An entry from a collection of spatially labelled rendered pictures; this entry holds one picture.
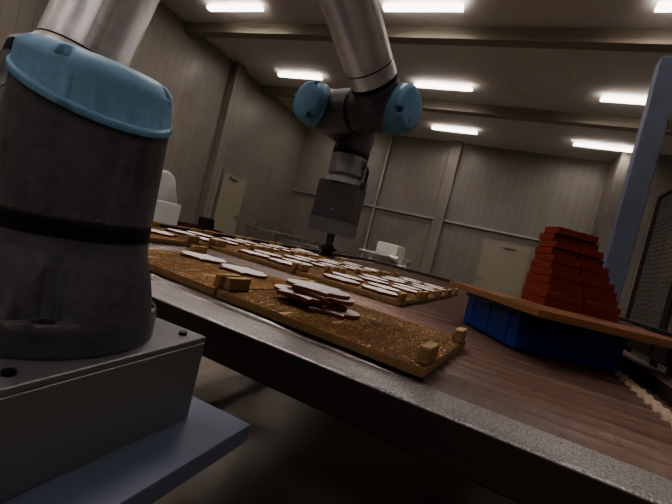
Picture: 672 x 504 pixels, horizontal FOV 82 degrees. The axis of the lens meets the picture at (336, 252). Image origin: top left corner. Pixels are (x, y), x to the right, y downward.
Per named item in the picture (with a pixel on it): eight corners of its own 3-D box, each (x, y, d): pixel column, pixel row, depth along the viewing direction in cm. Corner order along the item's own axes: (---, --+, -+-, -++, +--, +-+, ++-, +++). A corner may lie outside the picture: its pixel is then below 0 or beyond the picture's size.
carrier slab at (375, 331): (422, 379, 55) (425, 368, 55) (215, 297, 74) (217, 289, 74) (464, 347, 86) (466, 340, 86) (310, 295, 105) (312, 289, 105)
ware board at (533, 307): (728, 362, 92) (730, 355, 92) (537, 317, 86) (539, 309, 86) (576, 315, 142) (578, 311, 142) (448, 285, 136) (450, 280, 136)
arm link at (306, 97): (343, 72, 62) (379, 101, 71) (294, 77, 69) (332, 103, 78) (331, 120, 63) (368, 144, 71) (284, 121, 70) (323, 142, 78)
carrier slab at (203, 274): (212, 296, 75) (214, 288, 74) (93, 248, 94) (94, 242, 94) (309, 294, 105) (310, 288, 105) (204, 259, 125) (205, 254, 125)
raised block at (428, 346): (427, 367, 56) (431, 348, 56) (414, 362, 57) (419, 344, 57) (436, 360, 61) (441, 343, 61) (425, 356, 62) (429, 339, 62)
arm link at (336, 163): (338, 159, 84) (374, 166, 82) (333, 180, 84) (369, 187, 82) (326, 149, 77) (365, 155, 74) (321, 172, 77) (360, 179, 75)
